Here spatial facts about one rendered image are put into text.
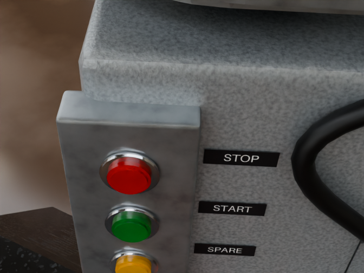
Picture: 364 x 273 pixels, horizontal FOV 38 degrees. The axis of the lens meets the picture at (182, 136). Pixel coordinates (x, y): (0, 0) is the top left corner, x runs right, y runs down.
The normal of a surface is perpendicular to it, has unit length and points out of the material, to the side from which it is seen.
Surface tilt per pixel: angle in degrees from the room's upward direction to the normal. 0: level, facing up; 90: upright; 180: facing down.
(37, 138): 0
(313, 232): 90
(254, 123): 90
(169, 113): 0
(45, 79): 0
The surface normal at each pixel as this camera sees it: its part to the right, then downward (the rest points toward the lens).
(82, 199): -0.03, 0.70
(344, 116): -0.36, -0.07
